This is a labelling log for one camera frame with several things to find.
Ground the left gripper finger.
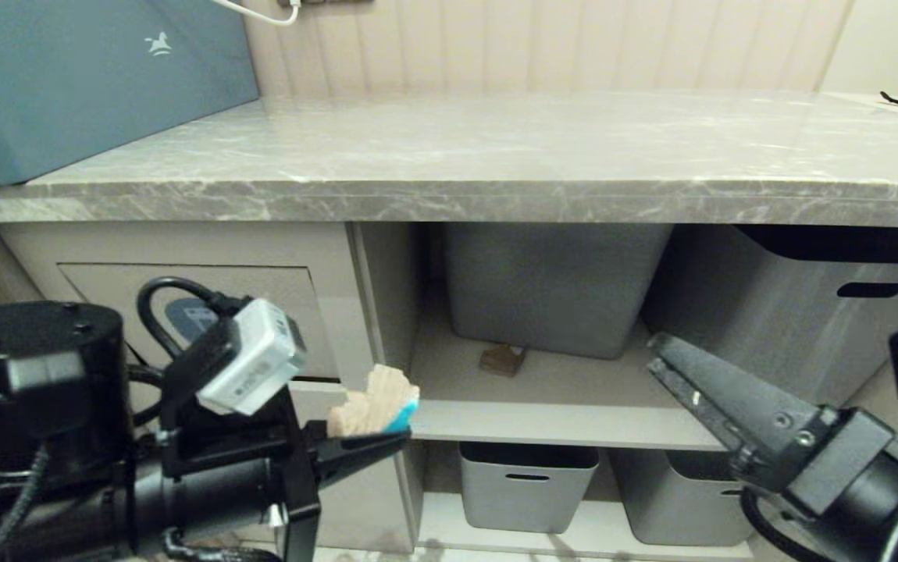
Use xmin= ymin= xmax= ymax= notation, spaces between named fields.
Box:
xmin=307 ymin=425 xmax=412 ymax=494

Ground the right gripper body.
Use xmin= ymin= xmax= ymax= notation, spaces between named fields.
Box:
xmin=785 ymin=404 xmax=898 ymax=562

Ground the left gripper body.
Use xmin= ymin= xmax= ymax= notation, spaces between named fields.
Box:
xmin=133 ymin=389 xmax=322 ymax=562

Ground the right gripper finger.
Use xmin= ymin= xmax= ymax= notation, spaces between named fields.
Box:
xmin=647 ymin=356 xmax=789 ymax=497
xmin=654 ymin=333 xmax=838 ymax=471

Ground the small grey storage bin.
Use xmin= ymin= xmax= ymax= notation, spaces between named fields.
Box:
xmin=608 ymin=448 xmax=756 ymax=547
xmin=458 ymin=442 xmax=600 ymax=535

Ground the large grey storage bin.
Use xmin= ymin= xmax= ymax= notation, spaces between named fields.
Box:
xmin=441 ymin=222 xmax=675 ymax=361

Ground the built-in trash bin flap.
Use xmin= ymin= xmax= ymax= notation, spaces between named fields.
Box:
xmin=57 ymin=263 xmax=342 ymax=385

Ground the cabinet shelf board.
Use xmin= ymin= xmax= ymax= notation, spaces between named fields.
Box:
xmin=408 ymin=400 xmax=725 ymax=453

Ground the beige cabinet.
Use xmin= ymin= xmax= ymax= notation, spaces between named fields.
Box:
xmin=0 ymin=221 xmax=898 ymax=562

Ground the small brown wooden block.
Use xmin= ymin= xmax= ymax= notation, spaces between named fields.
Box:
xmin=479 ymin=343 xmax=529 ymax=379

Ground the blue-grey cardboard box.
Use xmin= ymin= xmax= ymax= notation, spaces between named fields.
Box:
xmin=0 ymin=0 xmax=261 ymax=190

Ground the grey storage bin with handle slot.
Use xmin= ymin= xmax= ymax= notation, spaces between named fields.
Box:
xmin=643 ymin=225 xmax=898 ymax=408

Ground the black cable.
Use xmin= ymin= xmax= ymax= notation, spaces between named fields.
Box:
xmin=739 ymin=487 xmax=821 ymax=562
xmin=136 ymin=276 xmax=251 ymax=361

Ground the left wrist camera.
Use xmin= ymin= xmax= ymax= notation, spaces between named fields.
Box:
xmin=159 ymin=299 xmax=308 ymax=478

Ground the white cable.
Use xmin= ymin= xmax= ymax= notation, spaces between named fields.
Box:
xmin=211 ymin=0 xmax=303 ymax=27

